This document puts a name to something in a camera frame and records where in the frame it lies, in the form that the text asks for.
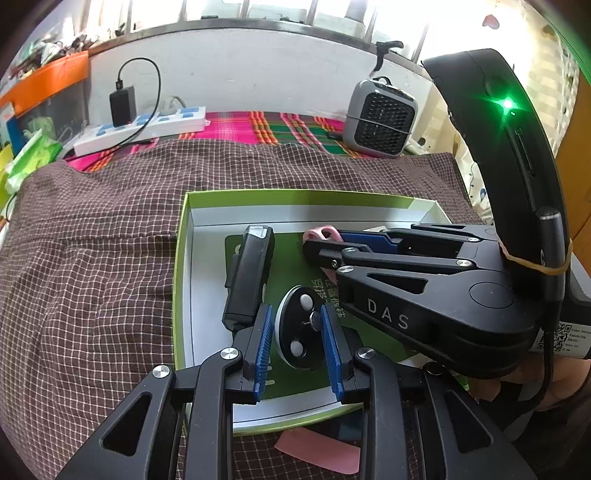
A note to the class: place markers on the plastic bin with orange lid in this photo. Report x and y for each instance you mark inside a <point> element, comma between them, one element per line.
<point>46,76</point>

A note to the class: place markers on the person's right hand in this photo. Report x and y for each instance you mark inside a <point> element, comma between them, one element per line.
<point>482,387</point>

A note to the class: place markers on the brown checked blanket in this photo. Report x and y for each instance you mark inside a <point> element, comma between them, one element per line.
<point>92,277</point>

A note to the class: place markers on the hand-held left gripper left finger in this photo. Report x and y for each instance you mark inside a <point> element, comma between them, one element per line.
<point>263,350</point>

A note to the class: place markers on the green cardboard box lid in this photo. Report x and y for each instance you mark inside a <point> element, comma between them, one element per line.
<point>203,323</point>

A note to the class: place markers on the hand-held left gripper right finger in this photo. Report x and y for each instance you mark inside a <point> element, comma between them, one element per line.
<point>332,350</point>

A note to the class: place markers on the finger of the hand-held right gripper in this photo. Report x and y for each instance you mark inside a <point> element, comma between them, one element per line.
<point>364,238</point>
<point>323,254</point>

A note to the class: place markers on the pink clip with pale pad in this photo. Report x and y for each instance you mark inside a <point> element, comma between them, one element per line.
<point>323,232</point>

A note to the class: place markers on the green plastic bag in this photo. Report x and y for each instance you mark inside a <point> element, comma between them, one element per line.
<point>32,152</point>

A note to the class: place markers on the window with metal bars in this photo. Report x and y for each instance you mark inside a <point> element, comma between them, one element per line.
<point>231,24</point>

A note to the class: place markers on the small grey heater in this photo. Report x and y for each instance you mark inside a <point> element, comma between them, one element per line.
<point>383,120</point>

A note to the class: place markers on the black rectangular device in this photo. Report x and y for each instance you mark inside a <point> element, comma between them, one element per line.
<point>247,277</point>

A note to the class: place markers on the pile of packets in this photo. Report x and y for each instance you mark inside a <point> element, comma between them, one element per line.
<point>51,48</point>

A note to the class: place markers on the pink striped cloth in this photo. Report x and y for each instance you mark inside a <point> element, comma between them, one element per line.
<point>258,124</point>

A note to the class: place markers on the white power strip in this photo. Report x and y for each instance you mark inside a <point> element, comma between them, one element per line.
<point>184,122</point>

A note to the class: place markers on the black round disc holder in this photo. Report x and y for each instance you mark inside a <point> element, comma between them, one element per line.
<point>295,323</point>

